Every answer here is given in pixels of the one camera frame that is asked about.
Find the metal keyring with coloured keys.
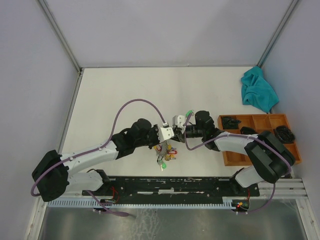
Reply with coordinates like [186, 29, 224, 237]
[153, 140, 178, 172]

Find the green key tag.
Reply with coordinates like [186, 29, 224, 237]
[185, 110, 195, 119]

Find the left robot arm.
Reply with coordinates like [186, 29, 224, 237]
[31, 118, 160, 202]

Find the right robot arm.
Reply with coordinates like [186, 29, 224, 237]
[172, 110, 296, 196]

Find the wooden compartment tray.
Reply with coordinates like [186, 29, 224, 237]
[217, 114, 291, 167]

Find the teal cloth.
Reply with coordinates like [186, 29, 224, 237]
[240, 66, 279, 113]

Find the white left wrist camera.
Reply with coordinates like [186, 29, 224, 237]
[158, 122, 175, 143]

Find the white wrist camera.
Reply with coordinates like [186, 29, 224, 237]
[158, 122, 175, 143]
[172, 115, 187, 130]

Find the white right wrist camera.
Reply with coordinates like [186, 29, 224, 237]
[172, 115, 187, 130]

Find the black cable coil left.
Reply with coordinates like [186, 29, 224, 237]
[221, 116, 241, 130]

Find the black cable coil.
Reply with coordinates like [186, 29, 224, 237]
[239, 126, 255, 136]
[221, 116, 241, 130]
[274, 124, 296, 145]

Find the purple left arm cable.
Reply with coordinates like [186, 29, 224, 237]
[30, 98, 170, 198]

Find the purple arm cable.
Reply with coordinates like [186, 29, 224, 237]
[30, 98, 170, 198]
[183, 113, 293, 215]

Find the black cable coil middle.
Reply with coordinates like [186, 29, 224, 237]
[239, 126, 255, 136]

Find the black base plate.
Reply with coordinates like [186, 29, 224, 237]
[92, 176, 260, 200]

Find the grey cable duct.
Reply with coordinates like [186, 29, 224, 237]
[47, 197, 239, 210]

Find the black cable coil right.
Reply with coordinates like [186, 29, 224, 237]
[274, 124, 296, 145]

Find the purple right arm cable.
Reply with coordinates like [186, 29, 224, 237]
[183, 113, 293, 215]

